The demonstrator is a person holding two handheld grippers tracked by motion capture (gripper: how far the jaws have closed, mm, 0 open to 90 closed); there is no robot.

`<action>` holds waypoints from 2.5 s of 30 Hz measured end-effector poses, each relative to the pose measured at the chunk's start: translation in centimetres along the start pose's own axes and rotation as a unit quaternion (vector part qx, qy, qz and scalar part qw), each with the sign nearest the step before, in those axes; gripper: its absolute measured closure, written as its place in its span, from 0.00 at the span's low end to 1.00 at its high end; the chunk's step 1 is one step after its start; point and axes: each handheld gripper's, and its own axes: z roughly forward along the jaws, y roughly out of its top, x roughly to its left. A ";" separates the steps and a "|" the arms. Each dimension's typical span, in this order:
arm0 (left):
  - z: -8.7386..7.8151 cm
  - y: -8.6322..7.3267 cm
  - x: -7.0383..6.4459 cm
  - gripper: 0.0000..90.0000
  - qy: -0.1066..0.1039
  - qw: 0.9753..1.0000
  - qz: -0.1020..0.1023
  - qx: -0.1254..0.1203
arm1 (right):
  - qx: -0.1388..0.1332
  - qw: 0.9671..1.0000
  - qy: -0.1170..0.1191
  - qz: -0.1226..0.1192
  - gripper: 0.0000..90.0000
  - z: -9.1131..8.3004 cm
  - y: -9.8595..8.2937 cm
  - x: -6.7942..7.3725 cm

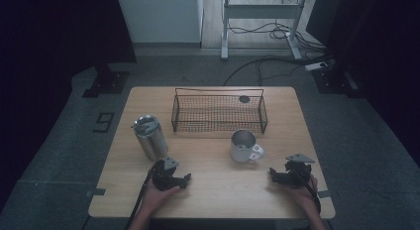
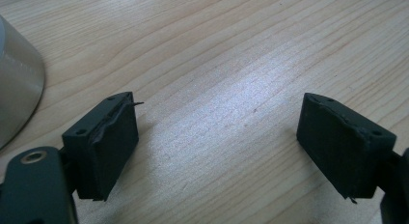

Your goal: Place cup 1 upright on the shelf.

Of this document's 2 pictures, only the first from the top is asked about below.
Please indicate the grey tape piece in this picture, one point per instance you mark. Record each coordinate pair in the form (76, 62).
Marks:
(325, 194)
(96, 192)

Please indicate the black stand base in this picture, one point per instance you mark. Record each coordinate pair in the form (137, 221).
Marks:
(333, 81)
(107, 81)

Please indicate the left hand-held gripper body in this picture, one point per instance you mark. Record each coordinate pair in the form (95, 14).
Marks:
(163, 177)

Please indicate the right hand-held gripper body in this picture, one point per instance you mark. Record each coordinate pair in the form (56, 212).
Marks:
(297, 173)

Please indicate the person's left hand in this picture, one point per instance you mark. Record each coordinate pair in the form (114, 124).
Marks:
(155, 197)

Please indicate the white power strip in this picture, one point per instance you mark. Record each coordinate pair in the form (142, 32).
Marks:
(315, 66)

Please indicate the white desk frame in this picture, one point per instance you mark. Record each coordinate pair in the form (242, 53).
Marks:
(261, 11)

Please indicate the stainless steel tumbler with lid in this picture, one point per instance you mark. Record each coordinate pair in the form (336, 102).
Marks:
(151, 139)

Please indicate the white cabinet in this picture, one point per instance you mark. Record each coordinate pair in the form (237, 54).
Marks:
(161, 18)

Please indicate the white mug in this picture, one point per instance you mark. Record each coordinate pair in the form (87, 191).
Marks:
(243, 147)

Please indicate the dark round disc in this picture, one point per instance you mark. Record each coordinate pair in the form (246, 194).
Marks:
(244, 98)

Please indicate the dark curtain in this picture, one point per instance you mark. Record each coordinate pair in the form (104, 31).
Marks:
(379, 41)
(49, 41)

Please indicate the person's right hand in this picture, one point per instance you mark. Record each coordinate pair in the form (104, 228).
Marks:
(305, 195)

